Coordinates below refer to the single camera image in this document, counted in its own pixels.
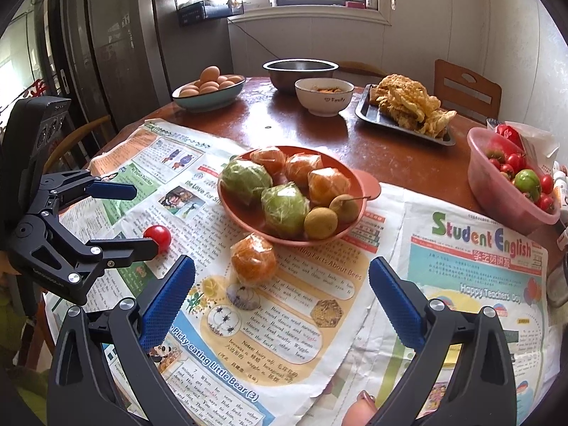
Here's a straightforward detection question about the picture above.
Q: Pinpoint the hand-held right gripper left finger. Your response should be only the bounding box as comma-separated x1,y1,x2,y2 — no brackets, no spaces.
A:
47,255,196,426

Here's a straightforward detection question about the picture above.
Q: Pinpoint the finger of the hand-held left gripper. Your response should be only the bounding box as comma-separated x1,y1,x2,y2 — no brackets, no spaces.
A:
42,169,137,214
27,215,159,276

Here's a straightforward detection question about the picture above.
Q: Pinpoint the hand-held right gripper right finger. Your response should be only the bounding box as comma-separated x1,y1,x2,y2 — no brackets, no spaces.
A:
368,256,520,426

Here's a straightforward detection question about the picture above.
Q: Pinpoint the red tomato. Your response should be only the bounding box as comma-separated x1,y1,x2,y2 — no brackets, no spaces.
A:
143,225,172,251

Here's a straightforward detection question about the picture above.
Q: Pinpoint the plastic-wrapped orange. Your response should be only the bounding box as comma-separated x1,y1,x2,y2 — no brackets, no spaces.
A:
284,153,324,187
307,167,352,208
249,147,287,177
230,233,278,285

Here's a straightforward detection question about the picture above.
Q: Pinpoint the small brown pear with stem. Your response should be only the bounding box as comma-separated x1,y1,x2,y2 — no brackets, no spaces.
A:
328,194,373,225

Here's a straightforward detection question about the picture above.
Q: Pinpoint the orange bear-shaped plate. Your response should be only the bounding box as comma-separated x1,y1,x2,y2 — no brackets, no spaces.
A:
217,146,382,248

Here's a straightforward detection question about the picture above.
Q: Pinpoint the small round yellow-green pear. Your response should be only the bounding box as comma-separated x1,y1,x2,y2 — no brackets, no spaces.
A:
304,207,338,240

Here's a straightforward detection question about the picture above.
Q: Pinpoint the plastic-wrapped green fruit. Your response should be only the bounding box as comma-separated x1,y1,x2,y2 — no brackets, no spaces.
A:
260,183,310,238
220,160,273,205

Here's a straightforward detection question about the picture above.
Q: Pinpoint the person's right hand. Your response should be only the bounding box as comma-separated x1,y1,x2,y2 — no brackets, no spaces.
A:
343,389,378,426

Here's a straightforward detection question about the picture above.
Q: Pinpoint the wooden chair with curved back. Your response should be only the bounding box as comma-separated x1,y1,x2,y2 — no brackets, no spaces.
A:
42,114,117,174
337,61,389,78

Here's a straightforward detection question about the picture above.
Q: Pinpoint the newspaper sheet with green masthead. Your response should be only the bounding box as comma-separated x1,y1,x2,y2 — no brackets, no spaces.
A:
328,182,562,426

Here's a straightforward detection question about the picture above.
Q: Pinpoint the newspaper spread with panda picture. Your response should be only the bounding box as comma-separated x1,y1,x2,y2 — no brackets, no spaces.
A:
58,119,382,426

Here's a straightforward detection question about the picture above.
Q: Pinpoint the teal oval bowl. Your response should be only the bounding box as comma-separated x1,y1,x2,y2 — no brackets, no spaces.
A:
171,75,247,113

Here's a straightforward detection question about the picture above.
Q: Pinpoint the grey refrigerator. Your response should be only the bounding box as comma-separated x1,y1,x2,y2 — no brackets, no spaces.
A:
0,0,178,156

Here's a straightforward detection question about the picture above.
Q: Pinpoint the pile of brown eggs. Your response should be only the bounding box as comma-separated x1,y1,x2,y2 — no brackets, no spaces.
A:
177,66,245,97

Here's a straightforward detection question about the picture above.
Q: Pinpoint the pink plastic basket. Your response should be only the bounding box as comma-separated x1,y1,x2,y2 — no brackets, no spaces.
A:
467,126,561,237

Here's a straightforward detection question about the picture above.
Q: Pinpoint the green cloth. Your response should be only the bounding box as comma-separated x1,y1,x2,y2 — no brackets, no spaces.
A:
0,302,51,426

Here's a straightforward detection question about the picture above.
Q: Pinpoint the green tomato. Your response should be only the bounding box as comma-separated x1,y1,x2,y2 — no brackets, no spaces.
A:
514,169,542,200

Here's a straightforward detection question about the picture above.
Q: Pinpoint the pile of cherry tomatoes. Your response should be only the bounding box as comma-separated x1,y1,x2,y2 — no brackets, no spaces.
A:
486,146,557,214

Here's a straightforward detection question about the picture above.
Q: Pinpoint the dark rectangular tray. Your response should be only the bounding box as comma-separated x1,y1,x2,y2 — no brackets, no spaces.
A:
355,83,457,147

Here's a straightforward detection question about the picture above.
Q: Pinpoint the white plastic bottle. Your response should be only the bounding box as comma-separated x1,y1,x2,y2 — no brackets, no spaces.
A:
552,171,568,209

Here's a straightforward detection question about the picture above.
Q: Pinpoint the heap of fried food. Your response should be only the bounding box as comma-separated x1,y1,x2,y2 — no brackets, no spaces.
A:
370,74,458,138

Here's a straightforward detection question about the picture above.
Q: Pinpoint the red packet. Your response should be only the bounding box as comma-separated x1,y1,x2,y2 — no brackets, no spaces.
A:
496,123,526,152

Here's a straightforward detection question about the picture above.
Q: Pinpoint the stainless steel basin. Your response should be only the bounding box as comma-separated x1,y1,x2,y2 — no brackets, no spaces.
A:
263,59,339,94

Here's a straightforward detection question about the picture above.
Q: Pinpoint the white ceramic bowl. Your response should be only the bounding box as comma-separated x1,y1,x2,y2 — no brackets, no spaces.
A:
295,78,355,117

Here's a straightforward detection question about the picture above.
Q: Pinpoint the white plastic bag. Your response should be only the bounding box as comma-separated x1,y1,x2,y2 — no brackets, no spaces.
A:
517,122,561,169

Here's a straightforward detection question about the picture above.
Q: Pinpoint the wooden chair with cutout back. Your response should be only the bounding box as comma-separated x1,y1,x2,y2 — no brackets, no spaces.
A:
433,59,502,122

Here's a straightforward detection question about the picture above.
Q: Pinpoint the white window sill cabinet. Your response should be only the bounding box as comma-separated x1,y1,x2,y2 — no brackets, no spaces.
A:
228,6,392,81

